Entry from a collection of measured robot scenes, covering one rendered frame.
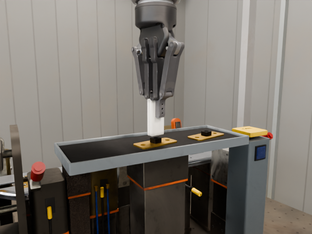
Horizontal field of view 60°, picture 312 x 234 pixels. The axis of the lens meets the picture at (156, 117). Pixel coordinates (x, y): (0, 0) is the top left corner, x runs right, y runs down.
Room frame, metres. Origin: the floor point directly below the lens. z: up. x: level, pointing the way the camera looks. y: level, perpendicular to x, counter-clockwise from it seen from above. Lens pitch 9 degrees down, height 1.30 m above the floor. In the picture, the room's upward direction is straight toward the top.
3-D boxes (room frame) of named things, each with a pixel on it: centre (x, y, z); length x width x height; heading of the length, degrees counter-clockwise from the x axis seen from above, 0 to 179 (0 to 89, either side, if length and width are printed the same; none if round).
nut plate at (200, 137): (0.57, -0.11, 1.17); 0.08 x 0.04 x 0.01; 131
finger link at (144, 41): (0.52, 0.01, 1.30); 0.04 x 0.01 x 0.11; 128
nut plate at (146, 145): (0.51, 0.00, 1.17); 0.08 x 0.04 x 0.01; 128
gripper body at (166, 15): (0.51, 0.00, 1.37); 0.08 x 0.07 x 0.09; 38
